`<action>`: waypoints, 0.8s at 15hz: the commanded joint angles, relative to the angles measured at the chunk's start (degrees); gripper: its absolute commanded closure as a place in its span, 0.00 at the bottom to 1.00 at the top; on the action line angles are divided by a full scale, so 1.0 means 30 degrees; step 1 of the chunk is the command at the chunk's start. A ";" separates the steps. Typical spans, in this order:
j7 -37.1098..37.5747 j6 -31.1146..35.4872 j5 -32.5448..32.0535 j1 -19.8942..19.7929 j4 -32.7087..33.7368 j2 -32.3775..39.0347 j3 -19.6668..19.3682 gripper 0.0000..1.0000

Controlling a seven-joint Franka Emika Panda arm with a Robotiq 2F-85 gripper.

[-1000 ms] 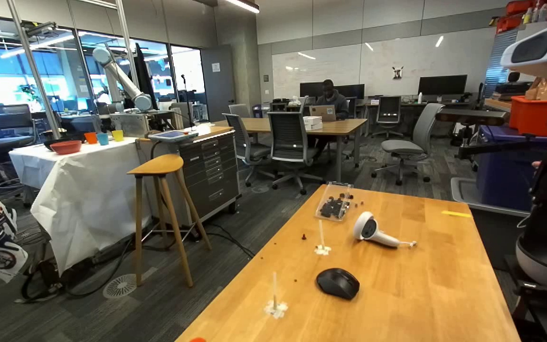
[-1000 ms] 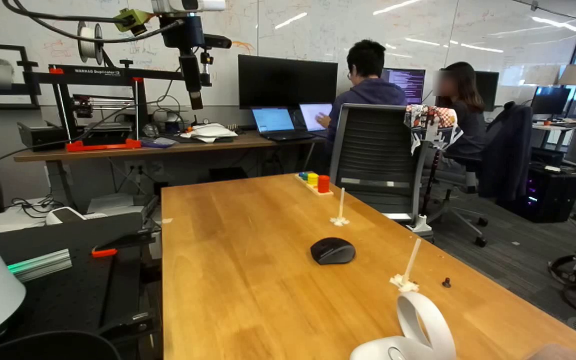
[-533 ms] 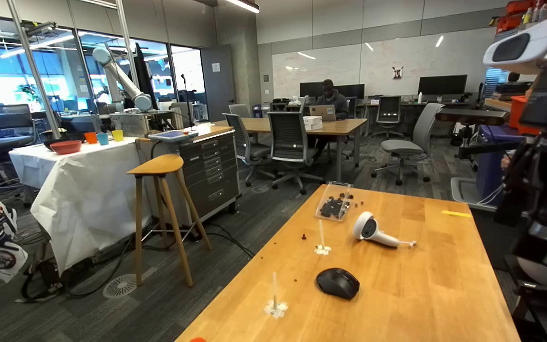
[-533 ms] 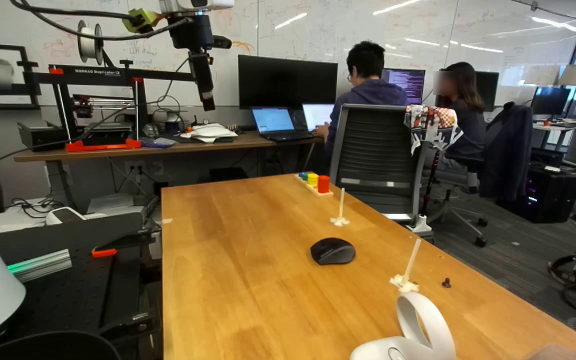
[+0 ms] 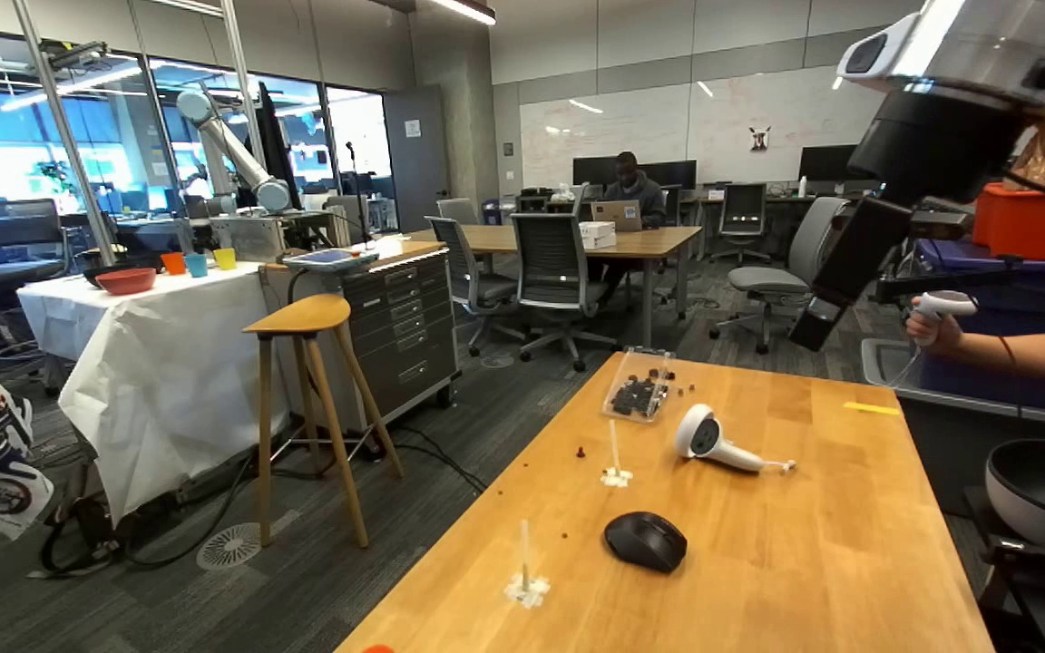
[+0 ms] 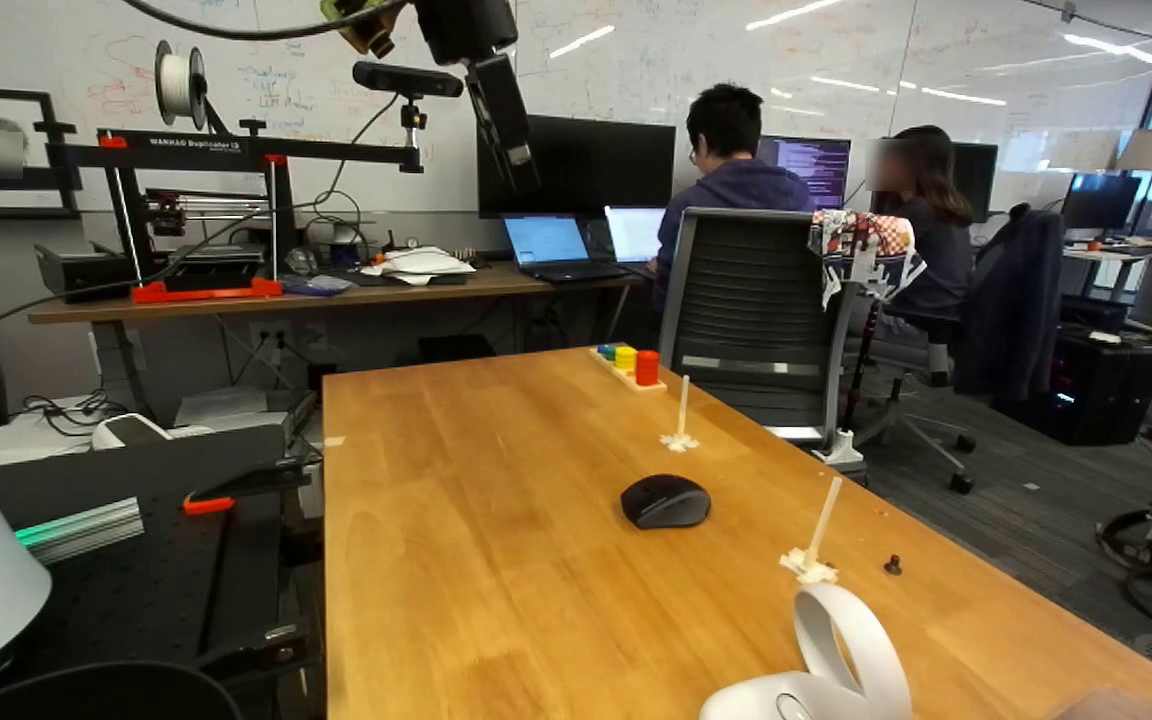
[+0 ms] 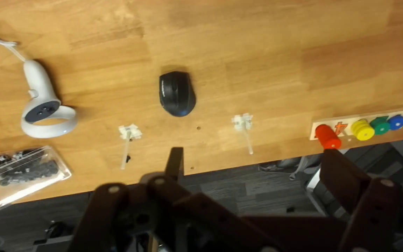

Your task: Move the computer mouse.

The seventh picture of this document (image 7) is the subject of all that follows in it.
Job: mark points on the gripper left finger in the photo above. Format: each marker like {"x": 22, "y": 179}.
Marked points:
{"x": 124, "y": 213}

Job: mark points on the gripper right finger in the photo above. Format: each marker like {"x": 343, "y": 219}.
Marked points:
{"x": 366, "y": 196}

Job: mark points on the black computer mouse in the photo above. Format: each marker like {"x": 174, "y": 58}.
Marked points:
{"x": 177, "y": 93}

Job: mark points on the stack of yellow rings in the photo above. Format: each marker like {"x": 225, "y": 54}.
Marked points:
{"x": 362, "y": 129}

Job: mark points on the stack of red rings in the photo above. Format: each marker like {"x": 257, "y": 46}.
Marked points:
{"x": 327, "y": 137}

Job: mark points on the orange wooden letter piece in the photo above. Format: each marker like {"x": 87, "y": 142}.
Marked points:
{"x": 341, "y": 128}

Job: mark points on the stack of green rings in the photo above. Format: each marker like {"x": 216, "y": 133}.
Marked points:
{"x": 380, "y": 125}

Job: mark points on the stack of blue rings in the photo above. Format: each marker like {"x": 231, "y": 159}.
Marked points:
{"x": 396, "y": 121}

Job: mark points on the clear plastic box of screws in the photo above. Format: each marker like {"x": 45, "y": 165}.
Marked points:
{"x": 19, "y": 176}

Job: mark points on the white hand controller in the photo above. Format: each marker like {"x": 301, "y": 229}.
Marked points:
{"x": 42, "y": 105}

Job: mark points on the white plastic bracket with rod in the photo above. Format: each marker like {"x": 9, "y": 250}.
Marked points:
{"x": 244, "y": 129}
{"x": 128, "y": 140}

